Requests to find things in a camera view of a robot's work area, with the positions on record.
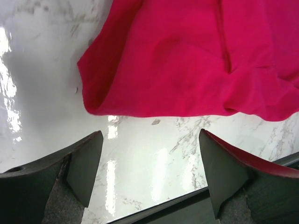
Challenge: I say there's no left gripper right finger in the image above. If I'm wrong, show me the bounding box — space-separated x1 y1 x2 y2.
199 129 299 224

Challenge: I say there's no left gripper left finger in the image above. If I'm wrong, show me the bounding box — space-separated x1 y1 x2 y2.
0 131 103 224

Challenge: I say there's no crimson red t shirt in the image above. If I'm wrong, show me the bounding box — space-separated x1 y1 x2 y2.
78 0 299 121

